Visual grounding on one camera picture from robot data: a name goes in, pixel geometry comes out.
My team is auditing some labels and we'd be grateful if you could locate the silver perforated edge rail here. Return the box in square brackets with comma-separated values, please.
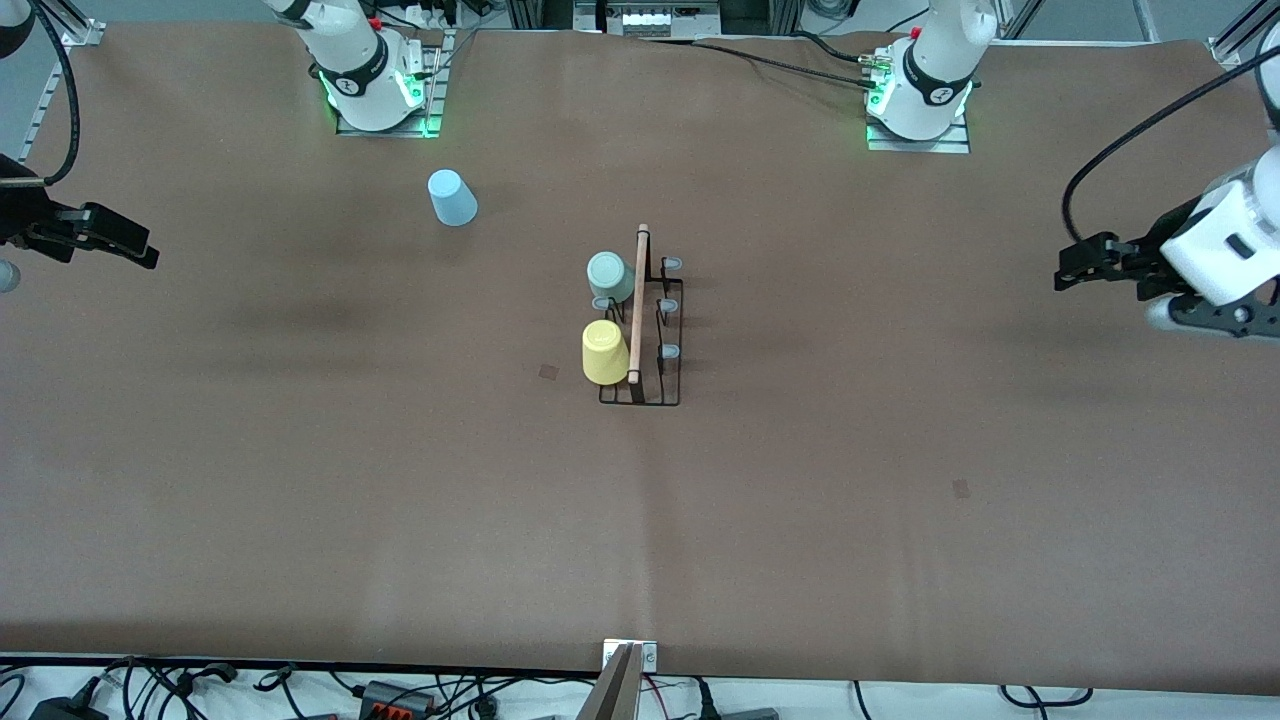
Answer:
[18, 45, 67, 171]

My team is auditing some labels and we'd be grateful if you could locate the black wire cup holder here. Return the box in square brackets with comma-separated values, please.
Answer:
[592, 223, 687, 408]

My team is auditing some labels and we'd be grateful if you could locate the yellow plastic cup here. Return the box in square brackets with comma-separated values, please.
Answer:
[582, 319, 631, 386]

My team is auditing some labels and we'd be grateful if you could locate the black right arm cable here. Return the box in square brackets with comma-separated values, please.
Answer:
[30, 0, 80, 187]

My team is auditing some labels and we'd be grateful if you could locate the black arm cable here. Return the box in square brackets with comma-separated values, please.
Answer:
[30, 0, 80, 187]
[1061, 45, 1280, 247]

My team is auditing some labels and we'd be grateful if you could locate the black frame post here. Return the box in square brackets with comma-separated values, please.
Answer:
[720, 0, 803, 36]

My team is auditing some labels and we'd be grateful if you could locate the long black table cable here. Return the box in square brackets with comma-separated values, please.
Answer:
[638, 37, 881, 93]

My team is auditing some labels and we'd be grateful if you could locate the grey control box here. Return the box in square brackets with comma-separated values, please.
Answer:
[573, 0, 723, 39]

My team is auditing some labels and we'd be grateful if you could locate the black orange connector block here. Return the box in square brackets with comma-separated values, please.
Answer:
[358, 680, 438, 717]

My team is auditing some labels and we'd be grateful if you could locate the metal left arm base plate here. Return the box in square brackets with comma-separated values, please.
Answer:
[866, 108, 972, 154]

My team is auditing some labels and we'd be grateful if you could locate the pale green plastic cup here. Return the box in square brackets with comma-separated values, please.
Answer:
[586, 251, 637, 306]

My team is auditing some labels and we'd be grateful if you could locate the light blue plastic cup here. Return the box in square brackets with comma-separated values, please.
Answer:
[427, 169, 479, 228]

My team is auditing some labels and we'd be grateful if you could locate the grey-brown wedge bar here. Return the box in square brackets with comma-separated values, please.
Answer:
[575, 643, 642, 720]

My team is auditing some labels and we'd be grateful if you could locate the tangled black cable bundle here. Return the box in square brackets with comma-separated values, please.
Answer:
[0, 655, 601, 720]

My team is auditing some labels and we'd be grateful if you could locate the silver aluminium frame corner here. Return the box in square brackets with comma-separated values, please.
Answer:
[1208, 5, 1266, 67]
[38, 0, 106, 48]

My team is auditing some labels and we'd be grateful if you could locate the brown table cover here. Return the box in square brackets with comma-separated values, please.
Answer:
[0, 22, 1280, 696]

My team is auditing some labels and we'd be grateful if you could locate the black power adapter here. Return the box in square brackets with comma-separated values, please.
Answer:
[28, 693, 111, 720]

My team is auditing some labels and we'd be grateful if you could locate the short black table cable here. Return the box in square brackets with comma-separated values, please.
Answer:
[695, 29, 869, 65]

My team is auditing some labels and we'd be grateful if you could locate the small silver metal bracket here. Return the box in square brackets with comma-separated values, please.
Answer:
[602, 639, 659, 673]

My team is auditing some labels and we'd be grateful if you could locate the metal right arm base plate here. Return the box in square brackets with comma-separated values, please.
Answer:
[335, 30, 447, 138]

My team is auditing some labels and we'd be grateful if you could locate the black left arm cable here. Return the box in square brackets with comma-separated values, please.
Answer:
[1061, 45, 1280, 247]

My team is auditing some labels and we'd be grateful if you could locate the looped black cable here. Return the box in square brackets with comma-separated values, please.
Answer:
[1000, 684, 1094, 708]

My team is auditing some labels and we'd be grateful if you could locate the white power strip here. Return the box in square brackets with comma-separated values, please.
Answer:
[385, 0, 473, 29]

